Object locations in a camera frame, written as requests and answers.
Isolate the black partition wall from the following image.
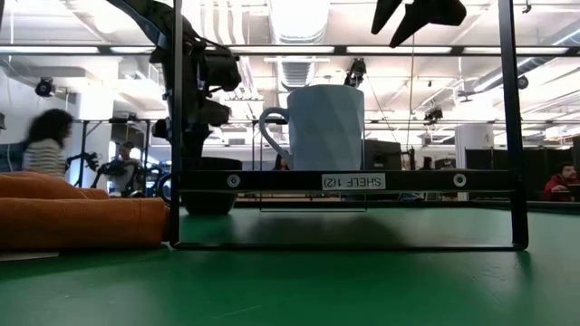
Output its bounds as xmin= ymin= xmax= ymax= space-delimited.
xmin=465 ymin=135 xmax=580 ymax=201

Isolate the green table mat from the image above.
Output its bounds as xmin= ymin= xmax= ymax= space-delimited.
xmin=0 ymin=206 xmax=580 ymax=326

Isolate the orange cloth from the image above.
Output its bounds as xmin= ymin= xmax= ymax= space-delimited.
xmin=0 ymin=170 xmax=171 ymax=253

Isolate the black metal stand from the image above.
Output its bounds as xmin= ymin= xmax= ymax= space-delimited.
xmin=73 ymin=118 xmax=153 ymax=189

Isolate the white pillar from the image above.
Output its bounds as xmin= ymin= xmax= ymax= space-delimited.
xmin=454 ymin=122 xmax=496 ymax=201

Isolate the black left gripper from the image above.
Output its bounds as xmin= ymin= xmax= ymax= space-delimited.
xmin=151 ymin=43 xmax=233 ymax=159

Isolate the black ceiling camera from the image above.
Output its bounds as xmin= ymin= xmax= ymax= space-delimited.
xmin=34 ymin=77 xmax=56 ymax=99
xmin=343 ymin=57 xmax=368 ymax=89
xmin=422 ymin=106 xmax=445 ymax=127

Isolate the light blue faceted mug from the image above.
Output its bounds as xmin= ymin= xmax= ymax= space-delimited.
xmin=258 ymin=83 xmax=366 ymax=172

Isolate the person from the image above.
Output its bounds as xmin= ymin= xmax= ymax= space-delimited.
xmin=542 ymin=162 xmax=580 ymax=203
xmin=21 ymin=108 xmax=75 ymax=179
xmin=271 ymin=153 xmax=292 ymax=172
xmin=101 ymin=141 xmax=145 ymax=197

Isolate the black table frame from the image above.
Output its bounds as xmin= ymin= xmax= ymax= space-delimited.
xmin=233 ymin=197 xmax=580 ymax=214

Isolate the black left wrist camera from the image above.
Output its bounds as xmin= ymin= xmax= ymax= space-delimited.
xmin=204 ymin=46 xmax=243 ymax=92

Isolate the black monitor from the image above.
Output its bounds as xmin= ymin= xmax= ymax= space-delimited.
xmin=364 ymin=139 xmax=403 ymax=172

